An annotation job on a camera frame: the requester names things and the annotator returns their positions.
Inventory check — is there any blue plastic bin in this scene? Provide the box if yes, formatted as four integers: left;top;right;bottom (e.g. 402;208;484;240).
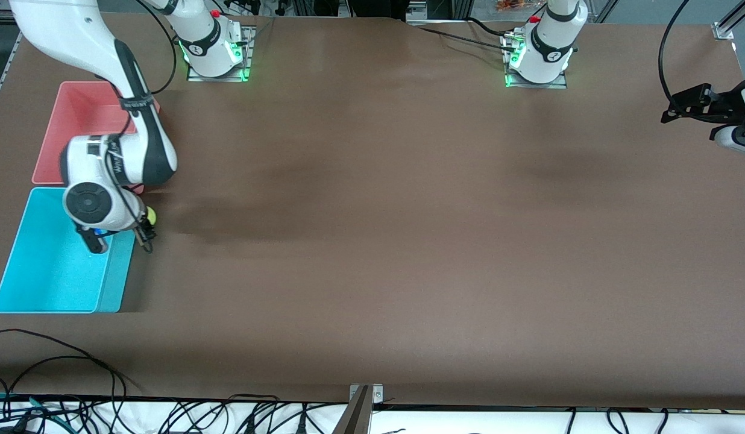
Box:
0;187;143;315

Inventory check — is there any pink plastic bin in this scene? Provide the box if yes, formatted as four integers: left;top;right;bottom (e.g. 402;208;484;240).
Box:
32;81;161;195

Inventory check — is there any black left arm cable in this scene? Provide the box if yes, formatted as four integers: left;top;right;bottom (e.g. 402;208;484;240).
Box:
658;0;693;115

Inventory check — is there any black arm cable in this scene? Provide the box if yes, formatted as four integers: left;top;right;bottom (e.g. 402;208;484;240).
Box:
134;0;179;96
658;0;693;115

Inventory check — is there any aluminium profile rail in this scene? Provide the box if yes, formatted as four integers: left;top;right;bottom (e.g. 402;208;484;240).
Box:
713;0;745;40

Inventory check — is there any black looped cable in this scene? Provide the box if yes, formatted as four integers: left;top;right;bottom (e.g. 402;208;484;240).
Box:
0;329;129;401
0;356;127;417

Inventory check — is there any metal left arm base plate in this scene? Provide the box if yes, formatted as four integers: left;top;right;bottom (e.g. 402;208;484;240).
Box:
502;33;570;90

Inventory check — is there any green cable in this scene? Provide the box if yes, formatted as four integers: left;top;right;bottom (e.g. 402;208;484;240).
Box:
0;393;69;432

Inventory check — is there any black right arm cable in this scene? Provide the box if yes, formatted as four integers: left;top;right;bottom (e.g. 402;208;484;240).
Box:
134;0;179;96

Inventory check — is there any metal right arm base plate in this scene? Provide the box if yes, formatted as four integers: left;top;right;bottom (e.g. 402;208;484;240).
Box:
186;24;256;83

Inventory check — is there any thin black table cable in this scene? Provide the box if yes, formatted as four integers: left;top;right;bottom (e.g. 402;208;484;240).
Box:
463;17;521;38
409;24;518;54

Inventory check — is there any dark camera mount pole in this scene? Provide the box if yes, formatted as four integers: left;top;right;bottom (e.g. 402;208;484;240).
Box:
332;386;373;434

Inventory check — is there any metal bracket plate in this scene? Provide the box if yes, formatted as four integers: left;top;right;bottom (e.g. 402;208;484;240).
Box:
350;383;385;404

